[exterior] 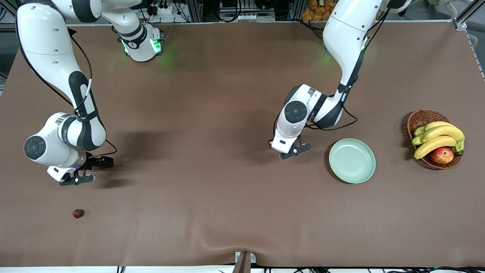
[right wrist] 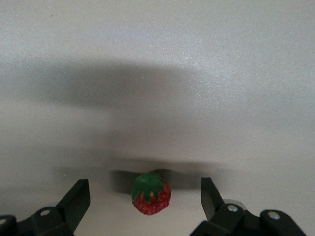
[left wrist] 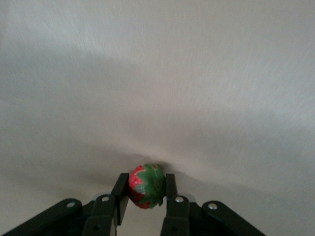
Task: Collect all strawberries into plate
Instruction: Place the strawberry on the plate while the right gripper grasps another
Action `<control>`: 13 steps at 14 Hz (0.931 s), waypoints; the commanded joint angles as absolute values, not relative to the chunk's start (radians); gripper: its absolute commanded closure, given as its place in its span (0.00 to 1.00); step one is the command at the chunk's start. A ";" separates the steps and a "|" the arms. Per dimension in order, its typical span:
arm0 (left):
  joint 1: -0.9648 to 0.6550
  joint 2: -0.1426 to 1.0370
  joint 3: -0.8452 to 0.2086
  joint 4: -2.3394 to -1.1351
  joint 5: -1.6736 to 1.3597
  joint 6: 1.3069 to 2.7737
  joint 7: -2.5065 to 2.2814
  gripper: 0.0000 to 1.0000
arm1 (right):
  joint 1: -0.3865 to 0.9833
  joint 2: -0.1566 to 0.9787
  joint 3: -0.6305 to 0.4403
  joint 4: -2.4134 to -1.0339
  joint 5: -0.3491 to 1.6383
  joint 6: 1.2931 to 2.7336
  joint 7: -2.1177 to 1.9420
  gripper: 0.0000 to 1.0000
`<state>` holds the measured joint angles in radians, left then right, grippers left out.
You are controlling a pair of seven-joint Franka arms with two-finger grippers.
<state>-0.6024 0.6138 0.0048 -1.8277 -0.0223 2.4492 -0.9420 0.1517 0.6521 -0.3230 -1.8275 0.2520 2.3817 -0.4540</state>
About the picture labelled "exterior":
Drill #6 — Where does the pale green plate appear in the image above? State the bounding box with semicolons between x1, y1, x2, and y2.
329;138;376;184

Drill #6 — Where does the brown table cover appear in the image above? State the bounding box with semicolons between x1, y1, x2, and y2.
0;22;485;268

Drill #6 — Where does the brown wicker basket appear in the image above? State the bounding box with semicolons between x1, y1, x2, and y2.
407;109;463;170

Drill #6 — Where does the yellow banana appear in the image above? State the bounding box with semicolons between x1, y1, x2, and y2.
413;136;458;160
423;121;455;132
421;125;465;143

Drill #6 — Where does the orange snack packets pile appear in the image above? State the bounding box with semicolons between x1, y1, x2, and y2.
302;0;336;22

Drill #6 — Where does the red apple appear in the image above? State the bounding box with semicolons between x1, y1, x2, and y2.
430;146;455;165

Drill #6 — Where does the white power strip with plugs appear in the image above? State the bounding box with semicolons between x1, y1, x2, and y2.
150;3;174;16

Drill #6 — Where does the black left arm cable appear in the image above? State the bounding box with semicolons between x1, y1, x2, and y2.
273;6;394;132

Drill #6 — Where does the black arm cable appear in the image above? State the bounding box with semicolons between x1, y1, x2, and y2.
15;27;118;158
273;6;394;132

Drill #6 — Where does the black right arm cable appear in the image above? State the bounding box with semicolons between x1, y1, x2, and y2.
15;27;118;158

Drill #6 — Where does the grey metal mounting bracket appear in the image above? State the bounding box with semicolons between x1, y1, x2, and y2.
235;251;257;273

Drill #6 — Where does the aluminium frame strut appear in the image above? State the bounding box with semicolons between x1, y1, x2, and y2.
453;0;479;30

